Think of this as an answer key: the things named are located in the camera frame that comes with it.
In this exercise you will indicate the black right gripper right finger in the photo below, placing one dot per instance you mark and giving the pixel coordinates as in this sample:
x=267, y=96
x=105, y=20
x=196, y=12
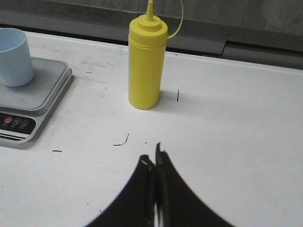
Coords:
x=177, y=204

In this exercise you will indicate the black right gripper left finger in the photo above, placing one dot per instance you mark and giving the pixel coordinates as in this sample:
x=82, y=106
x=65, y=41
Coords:
x=135, y=204

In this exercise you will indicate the yellow squeeze bottle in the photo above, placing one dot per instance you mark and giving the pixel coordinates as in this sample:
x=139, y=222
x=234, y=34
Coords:
x=147, y=40

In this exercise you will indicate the light blue plastic cup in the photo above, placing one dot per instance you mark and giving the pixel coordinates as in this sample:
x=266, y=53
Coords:
x=16, y=68

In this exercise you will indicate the silver digital kitchen scale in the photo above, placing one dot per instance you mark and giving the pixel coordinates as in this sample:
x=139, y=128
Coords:
x=25, y=110

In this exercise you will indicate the grey stone counter ledge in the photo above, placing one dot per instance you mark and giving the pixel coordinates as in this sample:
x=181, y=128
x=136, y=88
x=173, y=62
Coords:
x=258, y=31

